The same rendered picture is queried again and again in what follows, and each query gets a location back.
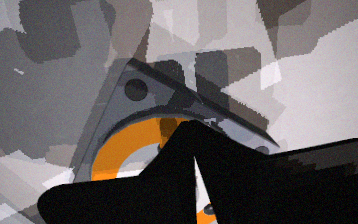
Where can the orange round plate with holes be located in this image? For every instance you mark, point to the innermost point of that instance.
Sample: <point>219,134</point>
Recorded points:
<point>138,141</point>

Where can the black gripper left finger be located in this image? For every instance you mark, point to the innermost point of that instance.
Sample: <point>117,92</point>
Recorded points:
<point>163,193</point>

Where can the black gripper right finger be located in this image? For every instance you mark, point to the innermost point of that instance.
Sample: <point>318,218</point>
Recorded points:
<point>240,181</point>

